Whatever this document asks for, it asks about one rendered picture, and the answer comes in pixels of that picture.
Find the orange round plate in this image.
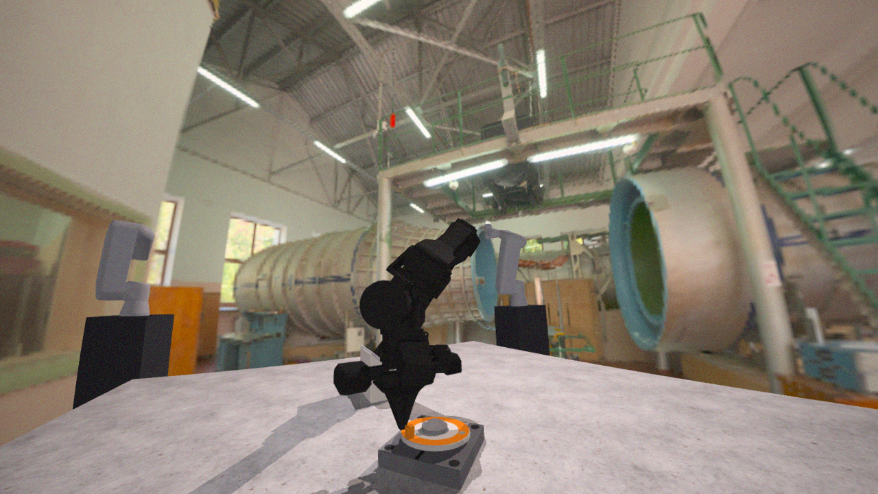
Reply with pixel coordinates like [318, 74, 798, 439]
[401, 417, 471, 451]

